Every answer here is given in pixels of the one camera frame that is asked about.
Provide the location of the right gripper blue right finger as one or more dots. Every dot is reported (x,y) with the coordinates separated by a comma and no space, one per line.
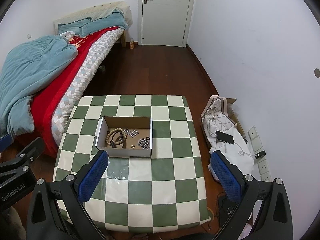
(230,177)

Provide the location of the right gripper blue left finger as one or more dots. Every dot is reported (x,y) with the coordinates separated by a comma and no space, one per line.
(89,175)

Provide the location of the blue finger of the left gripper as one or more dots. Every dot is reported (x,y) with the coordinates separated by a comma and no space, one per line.
(5,142)

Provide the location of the black fitness band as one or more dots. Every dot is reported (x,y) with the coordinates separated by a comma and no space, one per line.
(115,138)

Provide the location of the black charger plug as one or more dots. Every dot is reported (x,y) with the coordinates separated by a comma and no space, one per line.
(260,154)

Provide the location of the black smartphone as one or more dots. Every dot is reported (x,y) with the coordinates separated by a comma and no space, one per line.
(224,137)

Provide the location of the green white checkered tablecloth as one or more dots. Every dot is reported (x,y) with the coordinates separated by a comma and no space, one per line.
(164,192)

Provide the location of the red bed sheet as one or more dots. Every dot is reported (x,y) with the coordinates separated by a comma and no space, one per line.
(45,101)

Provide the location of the checkered grey white mattress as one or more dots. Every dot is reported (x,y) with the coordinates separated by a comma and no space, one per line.
(94,55)

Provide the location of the open cardboard box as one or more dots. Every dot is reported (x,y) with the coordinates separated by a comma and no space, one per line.
(138,136)

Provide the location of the white patterned tote bag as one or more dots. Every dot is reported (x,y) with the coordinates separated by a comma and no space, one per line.
(214,118)

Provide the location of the teal blanket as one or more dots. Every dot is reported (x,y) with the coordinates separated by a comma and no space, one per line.
(27,69)

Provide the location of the teal pillow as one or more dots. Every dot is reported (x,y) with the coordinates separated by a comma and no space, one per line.
(86,26)

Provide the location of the small orange bottle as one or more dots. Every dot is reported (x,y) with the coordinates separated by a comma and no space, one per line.
(132,43)

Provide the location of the cream headboard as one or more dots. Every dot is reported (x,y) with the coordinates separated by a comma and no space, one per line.
(96,12)

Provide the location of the white door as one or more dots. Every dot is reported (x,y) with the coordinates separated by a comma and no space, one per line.
(164,22)

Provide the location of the white wall socket strip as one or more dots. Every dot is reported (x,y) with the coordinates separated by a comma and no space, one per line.
(261,163)

